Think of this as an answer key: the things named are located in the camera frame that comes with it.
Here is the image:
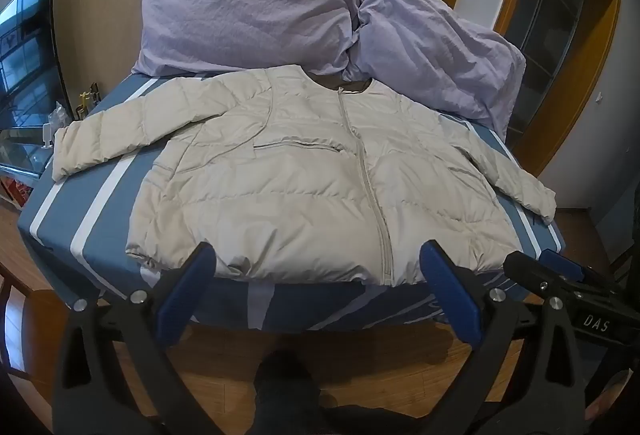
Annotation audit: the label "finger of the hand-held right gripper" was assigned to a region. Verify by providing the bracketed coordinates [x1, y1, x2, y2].
[502, 252, 577, 302]
[541, 249, 619, 289]

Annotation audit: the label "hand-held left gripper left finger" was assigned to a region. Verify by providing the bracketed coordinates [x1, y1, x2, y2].
[52, 241, 218, 435]

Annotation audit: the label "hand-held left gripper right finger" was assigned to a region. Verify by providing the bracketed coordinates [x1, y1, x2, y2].
[419, 240, 601, 435]

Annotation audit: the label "beige puffer jacket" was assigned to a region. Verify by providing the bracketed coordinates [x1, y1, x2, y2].
[51, 65, 558, 288]

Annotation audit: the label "blue white striped bed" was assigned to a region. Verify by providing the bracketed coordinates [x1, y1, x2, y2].
[17, 65, 567, 333]

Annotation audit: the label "person's dark foot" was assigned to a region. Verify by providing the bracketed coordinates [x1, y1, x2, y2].
[252, 349, 328, 435]

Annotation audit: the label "small yellow figurines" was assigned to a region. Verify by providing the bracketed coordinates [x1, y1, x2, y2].
[74, 82, 102, 121]

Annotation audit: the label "glass television stand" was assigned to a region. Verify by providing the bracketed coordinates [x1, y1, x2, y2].
[0, 128, 52, 177]

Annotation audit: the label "dark glass door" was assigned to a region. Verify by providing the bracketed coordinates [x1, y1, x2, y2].
[505, 0, 608, 151]

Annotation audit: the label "crumpled lilac pillow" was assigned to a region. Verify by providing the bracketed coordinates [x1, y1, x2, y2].
[342, 0, 527, 131]

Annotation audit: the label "black flat television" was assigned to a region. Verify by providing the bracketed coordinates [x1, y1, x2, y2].
[0, 0, 73, 176]

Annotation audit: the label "wide lilac pillow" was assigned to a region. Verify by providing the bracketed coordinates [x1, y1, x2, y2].
[131, 0, 360, 78]

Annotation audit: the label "orange wooden door frame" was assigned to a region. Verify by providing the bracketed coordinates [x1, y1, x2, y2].
[414, 0, 623, 178]

